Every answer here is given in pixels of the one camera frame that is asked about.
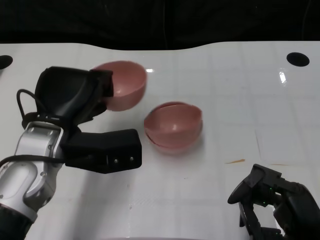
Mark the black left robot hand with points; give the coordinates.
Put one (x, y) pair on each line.
(60, 92)

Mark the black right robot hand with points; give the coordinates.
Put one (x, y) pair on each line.
(297, 202)

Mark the pink plastic bowl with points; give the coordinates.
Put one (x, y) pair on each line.
(127, 82)
(175, 125)
(175, 150)

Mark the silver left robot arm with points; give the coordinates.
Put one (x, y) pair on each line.
(22, 175)

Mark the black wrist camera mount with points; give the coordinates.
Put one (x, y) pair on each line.
(105, 150)

